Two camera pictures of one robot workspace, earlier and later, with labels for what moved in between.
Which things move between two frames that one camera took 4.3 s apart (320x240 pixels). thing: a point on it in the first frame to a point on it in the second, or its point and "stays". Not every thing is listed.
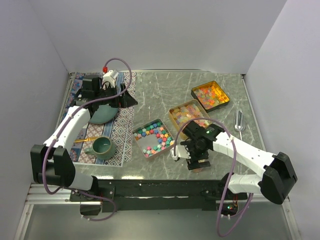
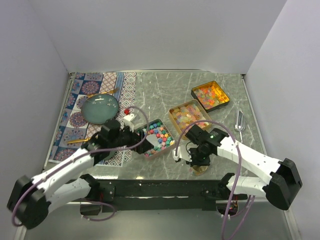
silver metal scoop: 239,122 stays
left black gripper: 125,101 to 135,139
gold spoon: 88,139 stays
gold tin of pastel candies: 187,111 stays
